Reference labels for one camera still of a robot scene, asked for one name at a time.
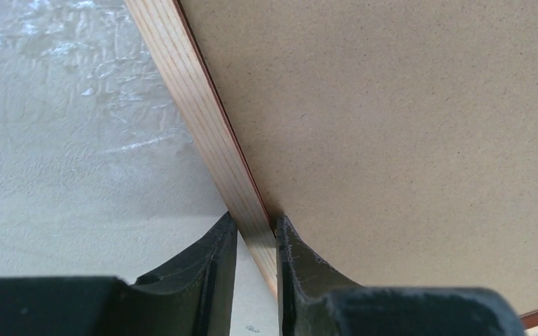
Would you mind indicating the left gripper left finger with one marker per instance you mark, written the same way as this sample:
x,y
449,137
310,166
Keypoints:
x,y
190,294

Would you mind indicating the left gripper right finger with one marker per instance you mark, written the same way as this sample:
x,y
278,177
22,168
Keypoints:
x,y
316,299

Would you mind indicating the orange wooden picture frame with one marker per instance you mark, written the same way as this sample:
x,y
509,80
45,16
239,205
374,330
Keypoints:
x,y
169,37

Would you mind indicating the brown fibreboard backing board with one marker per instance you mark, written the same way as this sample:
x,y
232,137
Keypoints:
x,y
400,137

